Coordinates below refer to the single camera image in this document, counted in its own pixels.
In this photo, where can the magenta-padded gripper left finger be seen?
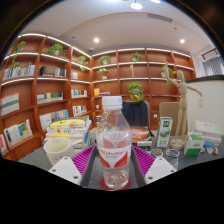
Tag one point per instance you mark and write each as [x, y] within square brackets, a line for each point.
[66, 170]

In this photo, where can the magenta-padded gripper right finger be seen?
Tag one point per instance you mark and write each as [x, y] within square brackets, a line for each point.
[158, 169]

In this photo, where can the clear plastic water bottle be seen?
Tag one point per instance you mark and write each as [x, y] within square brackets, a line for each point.
[114, 156]

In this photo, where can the small round printed badge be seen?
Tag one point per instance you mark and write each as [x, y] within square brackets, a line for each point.
[172, 153]
[156, 153]

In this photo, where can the white printed ceramic cup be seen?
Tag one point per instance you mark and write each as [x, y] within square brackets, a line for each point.
[58, 151]

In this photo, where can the book stack with orange cover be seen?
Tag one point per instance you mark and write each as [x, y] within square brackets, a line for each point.
[141, 135]

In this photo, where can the tall green white carton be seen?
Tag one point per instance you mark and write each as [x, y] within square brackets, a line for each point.
[164, 131]

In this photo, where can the book stack with yellow cover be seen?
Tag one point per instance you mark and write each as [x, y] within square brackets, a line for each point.
[66, 128]

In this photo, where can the small green white box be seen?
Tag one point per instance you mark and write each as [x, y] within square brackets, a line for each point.
[194, 145]

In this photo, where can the tan chair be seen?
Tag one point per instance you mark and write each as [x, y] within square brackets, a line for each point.
[168, 115]

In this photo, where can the dark office chair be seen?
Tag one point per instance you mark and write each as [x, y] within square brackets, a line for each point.
[135, 113]

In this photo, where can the wooden artist mannequin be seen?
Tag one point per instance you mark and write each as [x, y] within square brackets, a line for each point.
[181, 110]

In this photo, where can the grey window curtain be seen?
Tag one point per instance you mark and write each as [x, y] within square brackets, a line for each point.
[213, 66]

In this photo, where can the branched ceiling lamp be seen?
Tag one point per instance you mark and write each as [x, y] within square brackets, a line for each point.
[136, 4]

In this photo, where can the wooden wall shelf unit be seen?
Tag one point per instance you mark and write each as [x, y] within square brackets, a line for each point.
[50, 90]

